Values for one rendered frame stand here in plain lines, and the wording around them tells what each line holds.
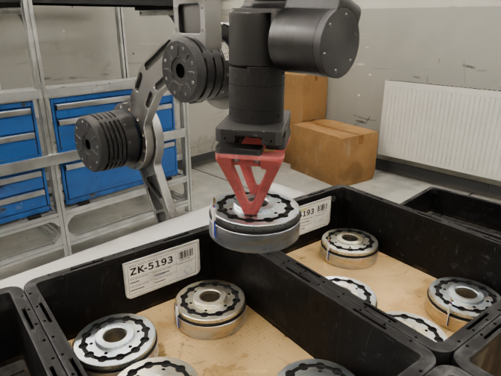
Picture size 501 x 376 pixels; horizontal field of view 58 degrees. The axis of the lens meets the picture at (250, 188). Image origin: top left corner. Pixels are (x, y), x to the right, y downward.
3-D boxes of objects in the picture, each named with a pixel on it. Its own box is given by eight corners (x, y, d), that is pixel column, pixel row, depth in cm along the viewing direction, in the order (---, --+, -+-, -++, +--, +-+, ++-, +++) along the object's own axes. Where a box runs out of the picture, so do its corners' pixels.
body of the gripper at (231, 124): (290, 126, 52) (293, 60, 49) (281, 151, 42) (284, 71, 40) (235, 122, 53) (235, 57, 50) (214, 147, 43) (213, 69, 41)
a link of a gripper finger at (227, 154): (285, 199, 52) (290, 120, 49) (279, 226, 46) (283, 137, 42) (229, 195, 53) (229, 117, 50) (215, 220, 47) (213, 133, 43)
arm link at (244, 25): (258, 1, 46) (216, -1, 43) (310, 1, 42) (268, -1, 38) (256, 69, 49) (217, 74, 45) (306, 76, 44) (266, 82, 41)
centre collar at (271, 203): (224, 204, 51) (224, 198, 51) (259, 195, 54) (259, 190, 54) (250, 219, 47) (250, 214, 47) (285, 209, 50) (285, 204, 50)
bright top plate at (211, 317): (162, 298, 66) (162, 295, 66) (219, 275, 72) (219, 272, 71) (199, 333, 58) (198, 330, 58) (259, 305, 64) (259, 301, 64)
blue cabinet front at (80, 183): (65, 205, 237) (48, 98, 217) (177, 174, 284) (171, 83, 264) (68, 207, 235) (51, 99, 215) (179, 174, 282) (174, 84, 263)
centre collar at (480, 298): (441, 295, 66) (442, 292, 65) (455, 283, 69) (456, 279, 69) (476, 310, 62) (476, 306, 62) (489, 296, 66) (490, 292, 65)
